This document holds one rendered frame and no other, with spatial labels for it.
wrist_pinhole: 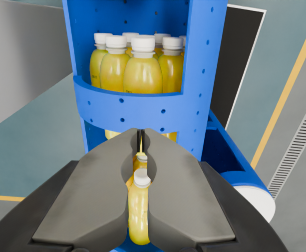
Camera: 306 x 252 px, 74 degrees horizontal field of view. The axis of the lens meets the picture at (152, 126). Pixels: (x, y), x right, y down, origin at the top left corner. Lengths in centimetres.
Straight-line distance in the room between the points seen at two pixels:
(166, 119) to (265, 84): 155
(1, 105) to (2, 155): 161
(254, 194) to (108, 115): 59
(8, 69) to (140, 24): 38
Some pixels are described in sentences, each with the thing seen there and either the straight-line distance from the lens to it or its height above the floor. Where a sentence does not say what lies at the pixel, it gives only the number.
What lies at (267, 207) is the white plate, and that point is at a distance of 86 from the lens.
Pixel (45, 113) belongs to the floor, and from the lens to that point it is 185.
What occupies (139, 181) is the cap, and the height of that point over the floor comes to 118.
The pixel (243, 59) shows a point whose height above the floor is 15.
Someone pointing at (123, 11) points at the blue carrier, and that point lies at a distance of 56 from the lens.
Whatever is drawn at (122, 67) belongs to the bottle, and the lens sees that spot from 39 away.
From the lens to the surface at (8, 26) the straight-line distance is 71.
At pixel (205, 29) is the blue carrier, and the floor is 120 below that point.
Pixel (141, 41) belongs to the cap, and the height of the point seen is 118.
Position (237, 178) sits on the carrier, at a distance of 77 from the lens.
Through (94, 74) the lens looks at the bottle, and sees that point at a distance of 47.
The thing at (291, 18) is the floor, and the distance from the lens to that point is 181.
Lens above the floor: 152
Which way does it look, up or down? 62 degrees down
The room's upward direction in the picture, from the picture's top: 177 degrees clockwise
